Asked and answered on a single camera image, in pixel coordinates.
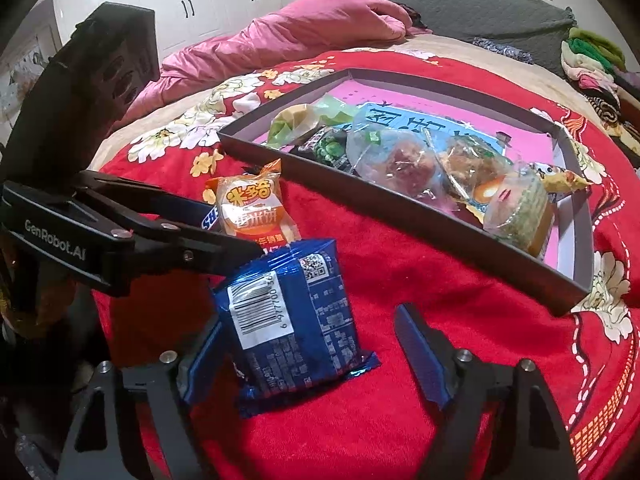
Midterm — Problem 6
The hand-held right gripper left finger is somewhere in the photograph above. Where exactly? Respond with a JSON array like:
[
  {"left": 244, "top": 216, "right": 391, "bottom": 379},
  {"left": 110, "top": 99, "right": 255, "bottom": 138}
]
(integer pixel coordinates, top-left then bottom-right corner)
[{"left": 57, "top": 317, "right": 226, "bottom": 480}]

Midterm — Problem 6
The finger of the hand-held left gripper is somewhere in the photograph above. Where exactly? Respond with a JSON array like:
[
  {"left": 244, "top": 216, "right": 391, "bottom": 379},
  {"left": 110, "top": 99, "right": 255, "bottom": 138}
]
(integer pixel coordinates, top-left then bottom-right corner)
[
  {"left": 75, "top": 170, "right": 213, "bottom": 230},
  {"left": 114, "top": 215, "right": 263, "bottom": 282}
]

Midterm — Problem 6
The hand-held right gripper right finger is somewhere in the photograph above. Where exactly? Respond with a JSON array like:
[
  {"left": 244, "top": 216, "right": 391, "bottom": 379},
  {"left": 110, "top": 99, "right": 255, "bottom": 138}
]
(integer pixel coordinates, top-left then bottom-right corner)
[{"left": 394, "top": 302, "right": 581, "bottom": 480}]

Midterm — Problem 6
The small blue snack packet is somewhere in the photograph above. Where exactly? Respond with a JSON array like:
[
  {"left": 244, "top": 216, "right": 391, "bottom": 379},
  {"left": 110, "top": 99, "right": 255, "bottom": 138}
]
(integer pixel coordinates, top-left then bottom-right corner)
[{"left": 200, "top": 204, "right": 222, "bottom": 233}]

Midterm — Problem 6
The orange rice cake packet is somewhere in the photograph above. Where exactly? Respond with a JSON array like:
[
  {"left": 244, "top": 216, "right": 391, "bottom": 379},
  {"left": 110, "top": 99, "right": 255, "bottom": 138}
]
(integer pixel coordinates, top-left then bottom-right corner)
[{"left": 202, "top": 159, "right": 302, "bottom": 251}]

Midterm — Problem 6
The large blue snack packet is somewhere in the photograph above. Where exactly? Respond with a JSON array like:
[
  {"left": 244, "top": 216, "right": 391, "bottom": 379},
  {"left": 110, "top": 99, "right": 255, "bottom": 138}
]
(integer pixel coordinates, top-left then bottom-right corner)
[{"left": 210, "top": 237, "right": 382, "bottom": 420}]

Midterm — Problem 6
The dark shallow cardboard box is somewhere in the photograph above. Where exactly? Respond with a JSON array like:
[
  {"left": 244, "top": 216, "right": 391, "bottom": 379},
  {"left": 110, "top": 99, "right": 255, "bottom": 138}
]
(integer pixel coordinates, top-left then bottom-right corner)
[{"left": 217, "top": 66, "right": 597, "bottom": 317}]

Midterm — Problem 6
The green pastry packet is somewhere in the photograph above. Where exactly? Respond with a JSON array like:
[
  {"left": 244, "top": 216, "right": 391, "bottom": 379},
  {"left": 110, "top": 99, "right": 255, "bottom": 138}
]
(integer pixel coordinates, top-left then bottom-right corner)
[{"left": 265, "top": 94, "right": 358, "bottom": 150}]

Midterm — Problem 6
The dark green candy packet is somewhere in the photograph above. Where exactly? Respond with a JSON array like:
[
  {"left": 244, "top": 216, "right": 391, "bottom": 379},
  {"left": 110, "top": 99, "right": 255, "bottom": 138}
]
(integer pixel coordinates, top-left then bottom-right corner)
[{"left": 292, "top": 127, "right": 358, "bottom": 173}]

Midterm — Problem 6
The clear packet yellow pastry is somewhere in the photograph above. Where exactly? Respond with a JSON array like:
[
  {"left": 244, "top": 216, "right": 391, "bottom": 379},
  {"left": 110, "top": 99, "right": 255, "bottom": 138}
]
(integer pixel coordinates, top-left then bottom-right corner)
[{"left": 482, "top": 170, "right": 558, "bottom": 258}]

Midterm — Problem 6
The clear packet reddish pastry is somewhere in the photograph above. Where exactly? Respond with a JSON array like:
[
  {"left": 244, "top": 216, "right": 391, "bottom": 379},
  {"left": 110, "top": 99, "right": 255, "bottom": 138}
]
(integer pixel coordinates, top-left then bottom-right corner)
[{"left": 346, "top": 110, "right": 458, "bottom": 211}]

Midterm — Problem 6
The clear packet green label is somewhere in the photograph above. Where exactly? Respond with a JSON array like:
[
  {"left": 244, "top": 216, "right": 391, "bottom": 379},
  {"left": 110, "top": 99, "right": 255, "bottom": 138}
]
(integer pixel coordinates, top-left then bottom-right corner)
[{"left": 435, "top": 132, "right": 516, "bottom": 201}]

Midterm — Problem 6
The long golden snack packet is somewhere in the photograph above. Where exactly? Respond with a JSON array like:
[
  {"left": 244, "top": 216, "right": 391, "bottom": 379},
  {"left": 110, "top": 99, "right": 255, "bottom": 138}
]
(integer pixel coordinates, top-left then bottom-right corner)
[{"left": 465, "top": 160, "right": 593, "bottom": 221}]

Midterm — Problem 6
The person's left hand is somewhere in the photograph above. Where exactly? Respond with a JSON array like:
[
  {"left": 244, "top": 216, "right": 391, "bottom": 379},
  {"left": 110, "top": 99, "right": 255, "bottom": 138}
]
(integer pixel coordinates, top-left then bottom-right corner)
[{"left": 0, "top": 240, "right": 76, "bottom": 336}]

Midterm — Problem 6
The red floral blanket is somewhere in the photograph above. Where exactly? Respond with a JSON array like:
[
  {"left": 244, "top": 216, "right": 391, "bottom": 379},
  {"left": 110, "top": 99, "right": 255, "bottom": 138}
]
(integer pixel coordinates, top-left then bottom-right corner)
[{"left": 87, "top": 47, "right": 640, "bottom": 480}]

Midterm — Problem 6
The pink book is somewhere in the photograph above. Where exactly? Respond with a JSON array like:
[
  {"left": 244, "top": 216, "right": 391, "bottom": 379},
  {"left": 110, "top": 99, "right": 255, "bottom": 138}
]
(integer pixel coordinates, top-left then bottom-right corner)
[{"left": 250, "top": 80, "right": 558, "bottom": 261}]

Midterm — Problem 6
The pink quilt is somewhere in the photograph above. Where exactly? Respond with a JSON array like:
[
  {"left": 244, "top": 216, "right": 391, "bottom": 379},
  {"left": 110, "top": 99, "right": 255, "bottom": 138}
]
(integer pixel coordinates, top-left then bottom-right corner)
[{"left": 112, "top": 0, "right": 415, "bottom": 131}]

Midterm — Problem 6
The beige bed sheet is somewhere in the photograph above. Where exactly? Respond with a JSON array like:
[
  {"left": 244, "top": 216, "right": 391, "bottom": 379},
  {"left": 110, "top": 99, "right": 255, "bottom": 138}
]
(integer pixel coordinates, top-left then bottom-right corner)
[{"left": 90, "top": 35, "right": 576, "bottom": 171}]

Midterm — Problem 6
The dark patterned pillow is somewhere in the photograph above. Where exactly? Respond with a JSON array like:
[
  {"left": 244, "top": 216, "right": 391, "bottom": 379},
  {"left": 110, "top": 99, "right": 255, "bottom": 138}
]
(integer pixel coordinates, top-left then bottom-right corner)
[{"left": 472, "top": 36, "right": 533, "bottom": 63}]

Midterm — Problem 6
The dark purple cloth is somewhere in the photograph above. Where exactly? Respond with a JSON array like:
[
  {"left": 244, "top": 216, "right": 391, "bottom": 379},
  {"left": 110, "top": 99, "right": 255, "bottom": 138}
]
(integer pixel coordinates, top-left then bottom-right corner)
[{"left": 400, "top": 4, "right": 436, "bottom": 36}]

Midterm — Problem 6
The pile of folded clothes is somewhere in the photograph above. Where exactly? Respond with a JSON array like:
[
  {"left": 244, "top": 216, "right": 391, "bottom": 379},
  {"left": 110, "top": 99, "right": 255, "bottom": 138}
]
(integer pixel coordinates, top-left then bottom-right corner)
[{"left": 560, "top": 25, "right": 640, "bottom": 171}]

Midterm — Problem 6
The grey headboard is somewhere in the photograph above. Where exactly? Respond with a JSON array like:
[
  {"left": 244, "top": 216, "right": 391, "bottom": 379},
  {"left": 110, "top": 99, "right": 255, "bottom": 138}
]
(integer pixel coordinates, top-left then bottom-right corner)
[{"left": 322, "top": 0, "right": 578, "bottom": 76}]

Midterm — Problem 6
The pale wall picture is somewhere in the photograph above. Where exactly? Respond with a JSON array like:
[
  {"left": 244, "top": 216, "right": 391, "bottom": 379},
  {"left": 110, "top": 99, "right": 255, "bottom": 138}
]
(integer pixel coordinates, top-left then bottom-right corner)
[{"left": 0, "top": 25, "right": 61, "bottom": 131}]

